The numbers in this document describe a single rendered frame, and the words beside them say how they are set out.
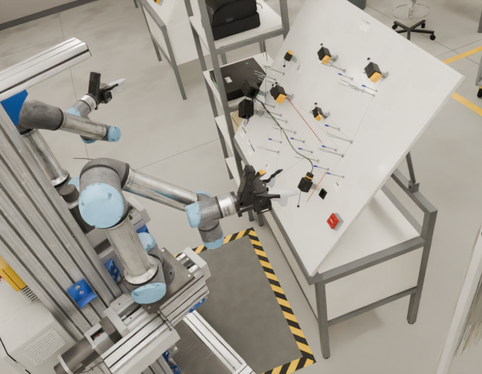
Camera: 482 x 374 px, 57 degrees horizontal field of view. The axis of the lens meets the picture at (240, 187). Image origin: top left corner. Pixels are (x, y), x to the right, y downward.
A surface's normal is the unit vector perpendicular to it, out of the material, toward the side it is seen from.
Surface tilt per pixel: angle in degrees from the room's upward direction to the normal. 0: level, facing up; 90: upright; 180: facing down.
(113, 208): 83
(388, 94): 53
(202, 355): 0
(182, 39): 90
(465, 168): 0
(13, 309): 0
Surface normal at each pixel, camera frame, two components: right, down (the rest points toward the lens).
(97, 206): 0.25, 0.53
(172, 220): -0.17, -0.72
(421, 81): -0.85, -0.18
